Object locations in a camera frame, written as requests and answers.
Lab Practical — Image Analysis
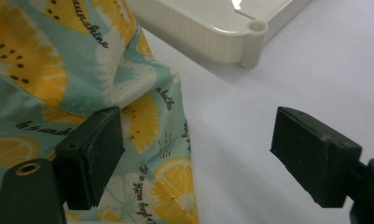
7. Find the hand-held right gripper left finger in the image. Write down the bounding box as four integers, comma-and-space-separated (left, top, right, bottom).
55, 106, 126, 211

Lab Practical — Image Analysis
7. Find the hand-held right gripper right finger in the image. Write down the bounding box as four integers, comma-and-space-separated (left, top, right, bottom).
270, 106, 363, 209

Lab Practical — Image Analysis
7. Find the lemon print cloth bag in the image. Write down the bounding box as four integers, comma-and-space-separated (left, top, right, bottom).
0, 0, 201, 224

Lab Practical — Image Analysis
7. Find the white plastic tray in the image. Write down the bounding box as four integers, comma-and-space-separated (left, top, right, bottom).
125, 0, 312, 68

